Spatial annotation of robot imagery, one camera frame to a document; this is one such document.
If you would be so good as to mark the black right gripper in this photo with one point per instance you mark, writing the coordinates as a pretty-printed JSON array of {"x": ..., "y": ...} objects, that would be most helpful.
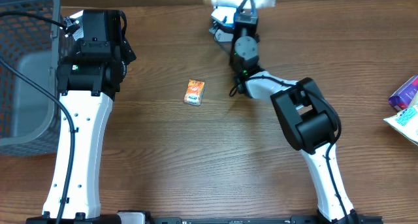
[{"x": 249, "y": 19}]

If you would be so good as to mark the small orange box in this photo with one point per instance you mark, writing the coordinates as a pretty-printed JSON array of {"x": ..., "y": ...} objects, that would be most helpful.
[{"x": 194, "y": 92}]

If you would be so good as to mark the red purple snack packet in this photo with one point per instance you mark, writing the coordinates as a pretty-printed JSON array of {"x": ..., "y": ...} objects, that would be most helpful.
[{"x": 403, "y": 96}]

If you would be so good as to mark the gold wet wipes pack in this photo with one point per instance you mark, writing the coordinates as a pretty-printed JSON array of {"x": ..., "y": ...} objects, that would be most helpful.
[{"x": 405, "y": 122}]

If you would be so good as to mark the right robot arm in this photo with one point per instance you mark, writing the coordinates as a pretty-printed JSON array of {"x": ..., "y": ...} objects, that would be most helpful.
[{"x": 309, "y": 123}]

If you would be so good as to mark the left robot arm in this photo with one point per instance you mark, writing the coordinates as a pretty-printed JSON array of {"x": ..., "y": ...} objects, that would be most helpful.
[{"x": 88, "y": 78}]

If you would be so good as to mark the white barcode scanner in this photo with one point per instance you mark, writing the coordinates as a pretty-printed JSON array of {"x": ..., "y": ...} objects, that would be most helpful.
[{"x": 222, "y": 23}]

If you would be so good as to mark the grey plastic mesh basket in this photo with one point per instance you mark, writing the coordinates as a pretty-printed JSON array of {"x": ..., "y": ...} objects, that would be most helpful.
[{"x": 30, "y": 121}]

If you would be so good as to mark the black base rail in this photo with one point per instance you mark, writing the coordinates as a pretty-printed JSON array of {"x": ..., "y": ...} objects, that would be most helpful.
[{"x": 145, "y": 217}]

